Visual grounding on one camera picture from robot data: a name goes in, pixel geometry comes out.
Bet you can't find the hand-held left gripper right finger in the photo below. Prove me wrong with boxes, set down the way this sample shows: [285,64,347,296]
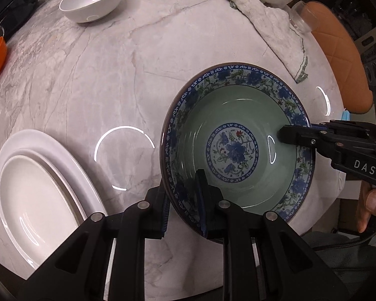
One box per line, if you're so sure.
[194,169,348,301]

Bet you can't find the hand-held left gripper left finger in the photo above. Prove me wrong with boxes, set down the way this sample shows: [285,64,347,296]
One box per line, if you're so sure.
[19,179,171,301]

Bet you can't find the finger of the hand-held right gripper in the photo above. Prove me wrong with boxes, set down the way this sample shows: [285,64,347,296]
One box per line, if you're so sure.
[310,122,333,132]
[279,125,322,147]

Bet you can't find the blue floral green bowl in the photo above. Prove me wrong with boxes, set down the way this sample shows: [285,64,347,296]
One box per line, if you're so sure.
[159,63,316,240]

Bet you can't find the large white plate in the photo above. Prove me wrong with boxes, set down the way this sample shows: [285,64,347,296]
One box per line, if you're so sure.
[0,129,109,279]

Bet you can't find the medium white plate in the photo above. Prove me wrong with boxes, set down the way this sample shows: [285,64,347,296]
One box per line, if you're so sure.
[0,148,89,259]

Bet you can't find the person's right hand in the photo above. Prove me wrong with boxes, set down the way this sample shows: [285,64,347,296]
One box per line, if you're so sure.
[356,188,376,233]

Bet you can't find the orange chair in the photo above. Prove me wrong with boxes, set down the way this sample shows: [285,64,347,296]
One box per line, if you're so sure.
[299,2,373,113]

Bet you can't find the clear drinking glass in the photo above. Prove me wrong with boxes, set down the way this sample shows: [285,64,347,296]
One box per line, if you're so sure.
[288,1,312,35]

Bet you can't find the person's grey pants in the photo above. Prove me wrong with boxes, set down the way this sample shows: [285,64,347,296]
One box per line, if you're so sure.
[301,230,376,301]

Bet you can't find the white dish cloth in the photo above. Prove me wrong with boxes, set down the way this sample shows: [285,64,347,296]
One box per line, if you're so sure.
[216,0,309,84]

